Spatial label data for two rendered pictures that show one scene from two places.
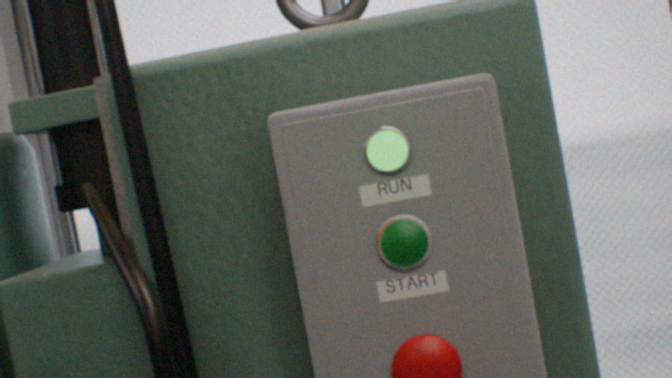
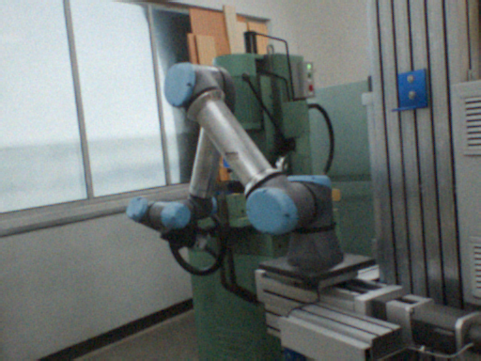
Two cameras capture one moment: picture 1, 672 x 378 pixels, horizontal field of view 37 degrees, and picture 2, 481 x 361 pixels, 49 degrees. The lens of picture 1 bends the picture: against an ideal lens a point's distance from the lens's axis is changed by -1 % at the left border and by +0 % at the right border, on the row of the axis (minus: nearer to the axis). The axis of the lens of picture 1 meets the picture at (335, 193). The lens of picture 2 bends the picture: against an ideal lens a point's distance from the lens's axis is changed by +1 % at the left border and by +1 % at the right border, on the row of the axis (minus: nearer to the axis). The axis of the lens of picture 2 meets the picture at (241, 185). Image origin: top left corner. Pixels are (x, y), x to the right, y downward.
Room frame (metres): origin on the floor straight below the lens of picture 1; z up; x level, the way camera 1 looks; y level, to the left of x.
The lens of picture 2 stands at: (-0.46, 2.17, 1.16)
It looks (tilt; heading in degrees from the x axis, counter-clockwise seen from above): 5 degrees down; 301
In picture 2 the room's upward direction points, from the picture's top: 6 degrees counter-clockwise
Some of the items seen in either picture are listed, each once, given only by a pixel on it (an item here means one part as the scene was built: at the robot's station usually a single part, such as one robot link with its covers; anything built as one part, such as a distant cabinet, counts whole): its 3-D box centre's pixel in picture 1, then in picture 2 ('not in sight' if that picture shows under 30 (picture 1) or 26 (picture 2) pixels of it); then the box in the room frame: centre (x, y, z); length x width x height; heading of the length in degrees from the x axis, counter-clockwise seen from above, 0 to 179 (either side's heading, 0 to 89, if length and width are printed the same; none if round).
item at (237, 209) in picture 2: not in sight; (233, 204); (0.59, 0.47, 0.92); 0.15 x 0.13 x 0.09; 173
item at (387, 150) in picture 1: (387, 150); not in sight; (0.43, -0.03, 1.46); 0.02 x 0.01 x 0.02; 83
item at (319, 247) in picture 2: not in sight; (314, 242); (0.08, 0.90, 0.87); 0.15 x 0.15 x 0.10
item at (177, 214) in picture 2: not in sight; (173, 213); (0.51, 0.95, 0.96); 0.11 x 0.11 x 0.08; 81
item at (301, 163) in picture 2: not in sight; (298, 166); (0.46, 0.11, 1.02); 0.09 x 0.07 x 0.12; 173
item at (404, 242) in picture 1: (404, 242); not in sight; (0.43, -0.03, 1.42); 0.02 x 0.01 x 0.02; 83
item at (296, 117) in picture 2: not in sight; (297, 119); (0.47, 0.08, 1.23); 0.09 x 0.08 x 0.15; 83
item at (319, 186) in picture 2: not in sight; (308, 199); (0.09, 0.90, 0.98); 0.13 x 0.12 x 0.14; 81
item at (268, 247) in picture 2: not in sight; (266, 228); (0.63, 0.15, 0.76); 0.57 x 0.45 x 0.09; 83
